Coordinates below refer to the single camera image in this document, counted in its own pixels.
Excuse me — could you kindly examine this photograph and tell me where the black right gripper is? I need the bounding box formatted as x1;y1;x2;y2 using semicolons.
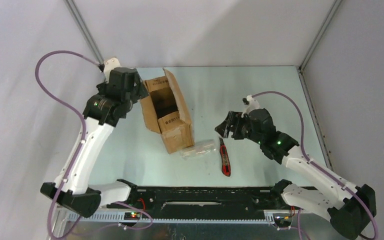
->
214;111;264;145

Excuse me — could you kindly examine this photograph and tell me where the red black utility knife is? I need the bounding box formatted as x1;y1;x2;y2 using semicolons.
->
219;137;232;177

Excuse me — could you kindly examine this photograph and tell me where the brown cardboard express box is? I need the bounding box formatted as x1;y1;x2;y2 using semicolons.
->
140;68;195;154

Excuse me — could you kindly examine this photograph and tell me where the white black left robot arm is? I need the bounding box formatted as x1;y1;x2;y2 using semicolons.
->
40;67;149;218

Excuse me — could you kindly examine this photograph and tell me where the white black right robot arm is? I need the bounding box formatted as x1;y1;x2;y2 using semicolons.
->
214;108;377;240

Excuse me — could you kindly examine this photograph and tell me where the clear plastic wrapped item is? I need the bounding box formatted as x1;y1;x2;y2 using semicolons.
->
180;139;216;159

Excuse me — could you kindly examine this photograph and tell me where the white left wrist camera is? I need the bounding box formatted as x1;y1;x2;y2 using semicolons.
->
102;57;121;74

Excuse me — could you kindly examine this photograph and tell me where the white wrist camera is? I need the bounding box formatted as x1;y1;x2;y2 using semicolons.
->
242;95;260;109
102;57;121;74

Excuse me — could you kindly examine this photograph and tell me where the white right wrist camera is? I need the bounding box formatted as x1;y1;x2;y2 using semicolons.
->
242;95;260;109

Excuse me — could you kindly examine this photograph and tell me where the aluminium left corner post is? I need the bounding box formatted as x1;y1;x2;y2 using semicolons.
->
64;0;104;73

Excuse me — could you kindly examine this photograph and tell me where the aluminium corner post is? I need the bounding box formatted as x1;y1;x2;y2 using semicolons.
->
64;0;104;73
298;0;343;72

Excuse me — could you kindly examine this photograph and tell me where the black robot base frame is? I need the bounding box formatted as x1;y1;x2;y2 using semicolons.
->
79;178;339;230

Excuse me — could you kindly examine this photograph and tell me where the aluminium right corner post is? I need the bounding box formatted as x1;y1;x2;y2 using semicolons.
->
298;0;343;72

